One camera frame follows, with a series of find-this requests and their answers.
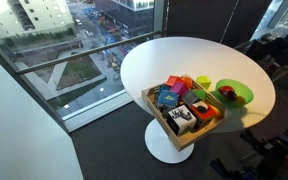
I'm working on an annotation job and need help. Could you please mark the orange plushy cube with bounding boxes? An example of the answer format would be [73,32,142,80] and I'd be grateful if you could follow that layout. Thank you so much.
[189,101,216,125]

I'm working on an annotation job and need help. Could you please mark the blue plush cube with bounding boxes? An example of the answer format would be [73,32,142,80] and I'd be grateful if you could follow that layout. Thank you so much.
[158,90,179,107]

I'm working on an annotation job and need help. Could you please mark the red plush cube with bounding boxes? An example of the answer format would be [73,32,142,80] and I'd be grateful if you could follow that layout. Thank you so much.
[166,75,182,87]

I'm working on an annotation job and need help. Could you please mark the magenta plush cube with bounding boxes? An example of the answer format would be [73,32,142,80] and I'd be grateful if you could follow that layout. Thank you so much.
[170,82,188,96]

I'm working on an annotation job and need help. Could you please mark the grey plush cube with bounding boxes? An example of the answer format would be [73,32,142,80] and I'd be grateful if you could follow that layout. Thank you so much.
[182,90,200,105]

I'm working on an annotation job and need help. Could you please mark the wooden crate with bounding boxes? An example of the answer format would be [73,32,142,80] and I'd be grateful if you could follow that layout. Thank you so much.
[142,75,232,151]

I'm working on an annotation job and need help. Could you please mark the black and white plush cube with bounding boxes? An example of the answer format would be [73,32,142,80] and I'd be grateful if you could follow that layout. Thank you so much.
[167,105,197,136]

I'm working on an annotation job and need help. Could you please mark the green cube in crate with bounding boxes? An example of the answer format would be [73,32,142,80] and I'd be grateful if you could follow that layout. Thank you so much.
[193,89,206,100]

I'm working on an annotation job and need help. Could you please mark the lime green cube on table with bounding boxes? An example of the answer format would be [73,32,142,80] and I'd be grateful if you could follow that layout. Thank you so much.
[196,76,211,89]

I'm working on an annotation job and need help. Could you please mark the orange ball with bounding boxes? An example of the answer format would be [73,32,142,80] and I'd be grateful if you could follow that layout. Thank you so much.
[181,77,193,88]

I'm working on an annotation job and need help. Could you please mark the window handrail bar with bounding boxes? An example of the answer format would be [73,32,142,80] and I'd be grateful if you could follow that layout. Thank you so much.
[16,31,161,75]

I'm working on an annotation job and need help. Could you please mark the red apple toy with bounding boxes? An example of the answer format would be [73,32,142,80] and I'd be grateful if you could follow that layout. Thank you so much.
[218,86,237,101]

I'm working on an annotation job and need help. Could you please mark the green plastic bowl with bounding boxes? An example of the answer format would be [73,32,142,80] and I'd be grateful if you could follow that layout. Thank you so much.
[213,79,254,109]

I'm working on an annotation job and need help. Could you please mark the yellow fruit in bowl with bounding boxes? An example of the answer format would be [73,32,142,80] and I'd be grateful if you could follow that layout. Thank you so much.
[235,96,246,106]

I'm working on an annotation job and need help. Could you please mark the black equipment with orange clamp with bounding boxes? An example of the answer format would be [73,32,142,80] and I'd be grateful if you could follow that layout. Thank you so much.
[210,128,288,180]

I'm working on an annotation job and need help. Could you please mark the round white pedestal table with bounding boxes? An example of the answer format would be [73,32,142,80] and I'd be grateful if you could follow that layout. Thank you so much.
[119,36,277,165]

